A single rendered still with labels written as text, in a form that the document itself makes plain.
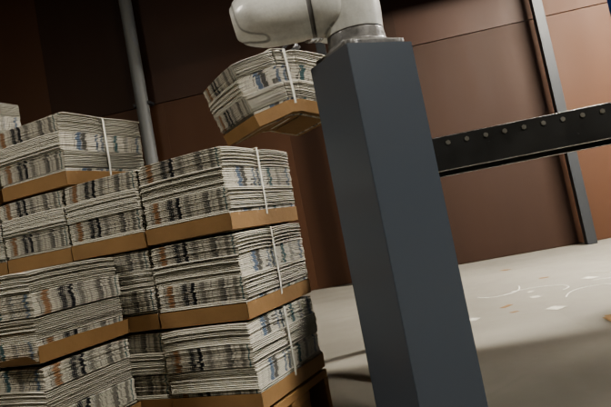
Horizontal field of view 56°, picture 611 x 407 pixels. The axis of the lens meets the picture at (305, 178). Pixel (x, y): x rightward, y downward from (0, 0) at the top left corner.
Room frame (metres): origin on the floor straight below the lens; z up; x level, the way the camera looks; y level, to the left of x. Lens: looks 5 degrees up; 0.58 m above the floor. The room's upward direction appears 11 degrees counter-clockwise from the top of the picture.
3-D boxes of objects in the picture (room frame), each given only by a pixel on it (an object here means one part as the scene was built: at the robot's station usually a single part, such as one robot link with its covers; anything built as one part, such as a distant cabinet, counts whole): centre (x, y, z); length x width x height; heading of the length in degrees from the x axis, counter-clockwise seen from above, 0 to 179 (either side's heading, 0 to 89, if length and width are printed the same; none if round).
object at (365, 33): (1.51, -0.22, 1.03); 0.22 x 0.18 x 0.06; 117
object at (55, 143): (1.94, 0.76, 0.95); 0.38 x 0.29 x 0.23; 156
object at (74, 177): (1.94, 0.76, 0.86); 0.38 x 0.29 x 0.04; 156
